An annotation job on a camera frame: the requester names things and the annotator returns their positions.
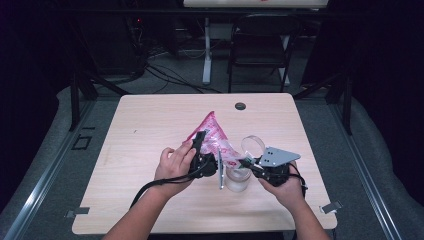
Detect grey table corner bracket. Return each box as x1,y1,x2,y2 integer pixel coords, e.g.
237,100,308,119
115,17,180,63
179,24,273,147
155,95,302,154
64,206,91,219
321,200,343,214

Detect black equipment cabinet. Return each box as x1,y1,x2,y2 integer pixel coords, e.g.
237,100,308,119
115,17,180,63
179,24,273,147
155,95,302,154
78,13,148,77

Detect black metal stand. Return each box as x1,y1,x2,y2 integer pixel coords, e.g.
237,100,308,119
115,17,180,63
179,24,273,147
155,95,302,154
68,71,131,132
293,71,353,136

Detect black folding chair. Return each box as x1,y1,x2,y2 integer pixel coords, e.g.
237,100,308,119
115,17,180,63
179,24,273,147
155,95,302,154
227,13,303,94

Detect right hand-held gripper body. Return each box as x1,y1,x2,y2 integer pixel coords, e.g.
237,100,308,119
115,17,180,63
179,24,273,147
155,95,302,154
256,146,302,187

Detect pink plastic snack bag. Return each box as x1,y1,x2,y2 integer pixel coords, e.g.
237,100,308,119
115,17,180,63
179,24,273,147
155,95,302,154
183,110,249,169

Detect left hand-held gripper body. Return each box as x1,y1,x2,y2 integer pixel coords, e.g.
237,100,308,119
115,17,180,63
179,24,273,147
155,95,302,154
189,149,226,191

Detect black floor cables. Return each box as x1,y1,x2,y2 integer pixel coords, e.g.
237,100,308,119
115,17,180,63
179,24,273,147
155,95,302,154
144,63,223,95

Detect clear glass jar with lid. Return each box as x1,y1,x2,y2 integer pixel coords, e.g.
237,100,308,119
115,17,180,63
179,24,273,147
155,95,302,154
223,134,267,194

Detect person's right hand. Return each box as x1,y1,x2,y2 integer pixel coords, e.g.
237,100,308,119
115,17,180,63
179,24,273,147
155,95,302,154
258,163,306,210

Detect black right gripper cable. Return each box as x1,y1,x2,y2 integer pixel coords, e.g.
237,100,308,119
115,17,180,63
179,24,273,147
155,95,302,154
288,163,309,198

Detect aluminium floor rail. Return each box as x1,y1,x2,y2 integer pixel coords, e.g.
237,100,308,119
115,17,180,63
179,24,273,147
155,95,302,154
3,99,98,240
328,103,403,240

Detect person's left hand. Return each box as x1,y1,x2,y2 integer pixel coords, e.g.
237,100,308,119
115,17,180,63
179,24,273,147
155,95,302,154
154,139,198,198

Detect white desk leg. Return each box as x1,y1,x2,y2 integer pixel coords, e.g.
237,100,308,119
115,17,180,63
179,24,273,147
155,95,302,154
202,17,213,85

